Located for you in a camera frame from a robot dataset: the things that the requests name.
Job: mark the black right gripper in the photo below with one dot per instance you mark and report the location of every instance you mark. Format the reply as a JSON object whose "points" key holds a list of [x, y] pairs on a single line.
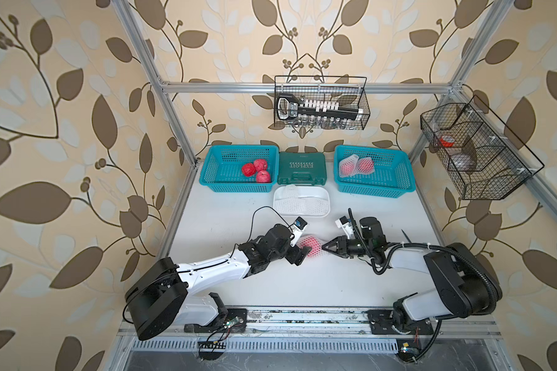
{"points": [[341, 246]]}

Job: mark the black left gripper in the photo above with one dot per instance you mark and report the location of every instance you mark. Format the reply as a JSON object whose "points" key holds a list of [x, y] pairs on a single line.
{"points": [[302, 255]]}

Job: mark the red apple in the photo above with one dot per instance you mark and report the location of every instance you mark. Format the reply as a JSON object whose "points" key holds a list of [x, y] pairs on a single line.
{"points": [[263, 177], [260, 165]]}

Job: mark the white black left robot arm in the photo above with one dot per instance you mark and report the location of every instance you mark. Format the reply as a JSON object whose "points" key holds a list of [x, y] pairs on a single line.
{"points": [[168, 292]]}

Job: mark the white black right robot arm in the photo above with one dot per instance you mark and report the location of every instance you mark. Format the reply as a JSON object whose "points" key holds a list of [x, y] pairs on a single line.
{"points": [[463, 287]]}

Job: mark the white plastic tray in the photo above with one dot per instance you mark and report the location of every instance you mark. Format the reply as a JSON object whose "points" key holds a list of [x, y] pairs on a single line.
{"points": [[302, 200]]}

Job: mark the black yellow screwdriver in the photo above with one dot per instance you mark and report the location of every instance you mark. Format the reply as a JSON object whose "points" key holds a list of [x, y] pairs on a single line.
{"points": [[406, 237]]}

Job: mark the green plastic tool case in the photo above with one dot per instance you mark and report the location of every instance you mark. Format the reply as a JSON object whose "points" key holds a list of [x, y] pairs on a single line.
{"points": [[303, 169]]}

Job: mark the teal right plastic basket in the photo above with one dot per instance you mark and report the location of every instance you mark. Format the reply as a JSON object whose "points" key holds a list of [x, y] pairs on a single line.
{"points": [[392, 176]]}

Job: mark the teal plastic basket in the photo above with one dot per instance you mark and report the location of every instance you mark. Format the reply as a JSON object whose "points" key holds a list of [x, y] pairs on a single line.
{"points": [[221, 171], [392, 176]]}

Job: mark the teal left plastic basket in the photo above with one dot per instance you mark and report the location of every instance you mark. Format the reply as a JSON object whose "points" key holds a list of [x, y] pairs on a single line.
{"points": [[221, 171]]}

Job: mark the black white tool in basket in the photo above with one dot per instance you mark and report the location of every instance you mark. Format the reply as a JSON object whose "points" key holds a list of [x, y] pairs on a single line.
{"points": [[289, 108]]}

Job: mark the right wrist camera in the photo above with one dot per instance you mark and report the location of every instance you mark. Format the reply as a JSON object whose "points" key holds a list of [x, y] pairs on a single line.
{"points": [[349, 227]]}

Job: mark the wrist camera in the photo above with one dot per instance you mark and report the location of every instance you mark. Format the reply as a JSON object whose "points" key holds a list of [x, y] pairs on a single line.
{"points": [[297, 227], [349, 227]]}

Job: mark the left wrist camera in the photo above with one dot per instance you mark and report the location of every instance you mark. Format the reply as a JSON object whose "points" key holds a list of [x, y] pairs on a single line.
{"points": [[297, 227]]}

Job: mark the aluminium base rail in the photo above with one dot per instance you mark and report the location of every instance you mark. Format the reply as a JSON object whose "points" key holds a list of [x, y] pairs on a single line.
{"points": [[307, 322]]}

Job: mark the black wire basket back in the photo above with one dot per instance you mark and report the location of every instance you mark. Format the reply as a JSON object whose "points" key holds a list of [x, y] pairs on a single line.
{"points": [[346, 90]]}

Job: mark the black wire basket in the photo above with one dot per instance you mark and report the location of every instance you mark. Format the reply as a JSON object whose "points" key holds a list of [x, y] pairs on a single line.
{"points": [[346, 90], [491, 158]]}

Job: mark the red object in wire basket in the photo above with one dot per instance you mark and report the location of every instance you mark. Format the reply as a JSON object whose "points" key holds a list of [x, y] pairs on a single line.
{"points": [[447, 141]]}

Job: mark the black wire basket right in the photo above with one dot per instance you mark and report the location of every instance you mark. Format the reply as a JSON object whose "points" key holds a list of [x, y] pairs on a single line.
{"points": [[491, 158]]}

